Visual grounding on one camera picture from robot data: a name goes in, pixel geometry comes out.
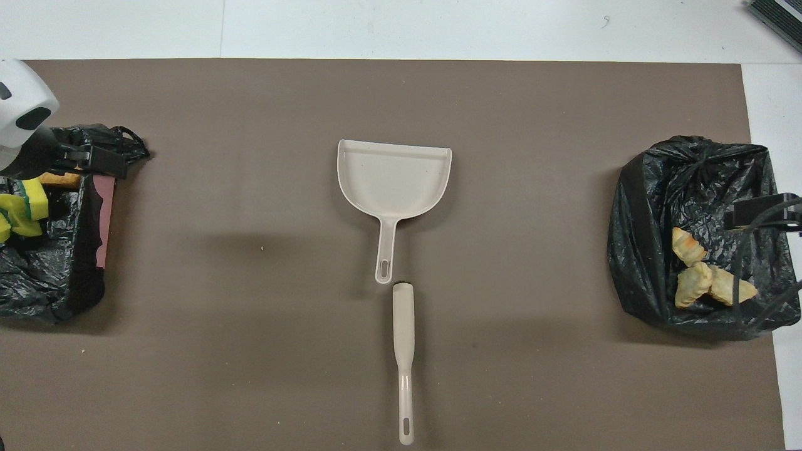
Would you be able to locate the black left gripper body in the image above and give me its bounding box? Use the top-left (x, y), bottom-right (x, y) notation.
top-left (13, 128), bottom-right (70, 179)

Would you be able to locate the brown fried nugget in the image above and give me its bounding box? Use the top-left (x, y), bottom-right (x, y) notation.
top-left (39, 172), bottom-right (82, 189)

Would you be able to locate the pale fried dumpling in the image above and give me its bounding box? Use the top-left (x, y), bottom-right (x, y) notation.
top-left (675, 262), bottom-right (714, 309)
top-left (708, 266), bottom-right (759, 307)

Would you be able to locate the golden croissant piece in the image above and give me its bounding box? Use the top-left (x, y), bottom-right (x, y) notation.
top-left (672, 227), bottom-right (709, 269)

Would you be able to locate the beige plastic dustpan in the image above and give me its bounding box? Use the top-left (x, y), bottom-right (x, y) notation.
top-left (336, 138), bottom-right (453, 285)

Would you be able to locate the beige hand brush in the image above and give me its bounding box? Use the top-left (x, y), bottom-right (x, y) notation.
top-left (392, 283), bottom-right (416, 447)

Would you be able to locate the pink trash bin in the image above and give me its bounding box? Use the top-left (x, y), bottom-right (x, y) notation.
top-left (93, 174), bottom-right (117, 270)

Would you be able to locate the bin covered by black bag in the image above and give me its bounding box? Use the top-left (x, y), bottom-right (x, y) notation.
top-left (607, 135), bottom-right (802, 341)

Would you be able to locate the loose black trash bag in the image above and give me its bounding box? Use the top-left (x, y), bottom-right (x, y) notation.
top-left (0, 124), bottom-right (152, 324)

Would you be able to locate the dark grey ribbed device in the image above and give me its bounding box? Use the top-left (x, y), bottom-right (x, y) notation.
top-left (745, 0), bottom-right (802, 54)

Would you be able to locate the brown table mat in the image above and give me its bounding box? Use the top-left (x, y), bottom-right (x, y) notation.
top-left (0, 58), bottom-right (788, 451)

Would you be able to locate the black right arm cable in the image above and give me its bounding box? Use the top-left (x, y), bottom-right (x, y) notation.
top-left (730, 199), bottom-right (802, 333)

